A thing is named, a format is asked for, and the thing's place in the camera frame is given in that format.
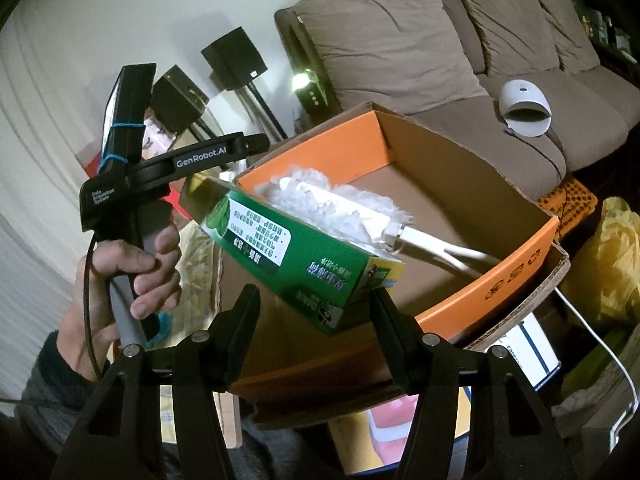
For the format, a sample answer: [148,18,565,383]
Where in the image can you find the black device with light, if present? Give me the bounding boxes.
[290,71,331,113]

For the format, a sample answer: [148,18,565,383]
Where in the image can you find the black speaker stand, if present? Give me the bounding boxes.
[245,85,288,141]
[190,120,221,142]

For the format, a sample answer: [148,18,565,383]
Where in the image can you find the white box blue stripe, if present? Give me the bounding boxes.
[467,317,561,391]

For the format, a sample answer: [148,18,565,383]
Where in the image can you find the white cable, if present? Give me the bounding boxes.
[552,285,636,436]

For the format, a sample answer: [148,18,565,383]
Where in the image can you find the person's left forearm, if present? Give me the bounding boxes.
[12,332,166,480]

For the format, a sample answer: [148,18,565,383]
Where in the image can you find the orange cardboard box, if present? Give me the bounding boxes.
[220,101,571,426]

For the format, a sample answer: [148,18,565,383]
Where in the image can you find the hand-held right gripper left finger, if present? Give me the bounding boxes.
[50,284,262,480]

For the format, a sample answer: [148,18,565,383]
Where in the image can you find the dark cluttered shelf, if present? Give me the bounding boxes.
[565,0,640,66]

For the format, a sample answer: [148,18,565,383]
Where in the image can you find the black speaker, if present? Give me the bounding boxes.
[150,65,210,133]
[201,27,268,92]

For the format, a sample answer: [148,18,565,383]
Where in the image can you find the large brown cushion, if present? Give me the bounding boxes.
[292,0,488,116]

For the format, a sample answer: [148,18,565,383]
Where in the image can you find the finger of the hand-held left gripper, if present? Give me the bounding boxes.
[242,133,271,156]

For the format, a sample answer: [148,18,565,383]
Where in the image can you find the white curtain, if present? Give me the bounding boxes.
[0,50,116,341]

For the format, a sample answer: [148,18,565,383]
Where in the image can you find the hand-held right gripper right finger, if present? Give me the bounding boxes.
[369,287,581,480]

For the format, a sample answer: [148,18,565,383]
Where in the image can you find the pink printed box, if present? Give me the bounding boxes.
[367,405,426,463]

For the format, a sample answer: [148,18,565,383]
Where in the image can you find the brown sofa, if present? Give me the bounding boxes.
[274,0,640,201]

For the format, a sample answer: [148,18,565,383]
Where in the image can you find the green yellow toothpaste box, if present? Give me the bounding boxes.
[181,174,405,337]

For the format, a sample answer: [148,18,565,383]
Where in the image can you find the yellow plaid tablecloth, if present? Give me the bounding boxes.
[175,220,223,321]

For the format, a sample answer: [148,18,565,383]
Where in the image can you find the white fluffy duster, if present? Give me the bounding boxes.
[254,167,501,273]

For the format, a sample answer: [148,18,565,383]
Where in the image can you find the white dome nail lamp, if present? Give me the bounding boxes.
[499,79,552,138]

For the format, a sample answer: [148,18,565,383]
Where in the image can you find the yellow plastic bag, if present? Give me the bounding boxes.
[572,197,640,326]

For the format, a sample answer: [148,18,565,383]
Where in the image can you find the person's left hand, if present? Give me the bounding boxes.
[55,222,182,378]

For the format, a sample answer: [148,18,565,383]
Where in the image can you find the orange plastic crate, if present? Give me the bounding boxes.
[537,177,598,238]

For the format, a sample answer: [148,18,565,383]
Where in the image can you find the black lamp cable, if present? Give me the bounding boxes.
[505,127,571,221]

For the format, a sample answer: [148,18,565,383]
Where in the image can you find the small brown cushion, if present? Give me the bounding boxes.
[535,0,601,73]

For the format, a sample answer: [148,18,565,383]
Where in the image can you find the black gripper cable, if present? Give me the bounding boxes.
[0,237,108,406]

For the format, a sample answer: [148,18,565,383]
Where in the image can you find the medium brown cushion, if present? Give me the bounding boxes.
[452,0,561,78]

